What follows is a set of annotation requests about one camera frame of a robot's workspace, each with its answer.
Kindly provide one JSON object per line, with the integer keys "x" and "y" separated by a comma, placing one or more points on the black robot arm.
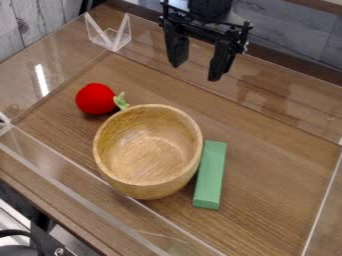
{"x": 197, "y": 33}

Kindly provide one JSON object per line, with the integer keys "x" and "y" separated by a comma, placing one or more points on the green rectangular block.
{"x": 210, "y": 175}

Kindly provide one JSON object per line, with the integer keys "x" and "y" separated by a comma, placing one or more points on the wooden bowl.
{"x": 147, "y": 150}

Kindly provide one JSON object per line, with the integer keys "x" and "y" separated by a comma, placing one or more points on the red plush fruit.
{"x": 97, "y": 99}

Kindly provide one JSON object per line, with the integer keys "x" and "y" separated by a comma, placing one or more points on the clear acrylic tray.
{"x": 277, "y": 117}

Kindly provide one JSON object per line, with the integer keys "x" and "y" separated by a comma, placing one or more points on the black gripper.
{"x": 213, "y": 16}

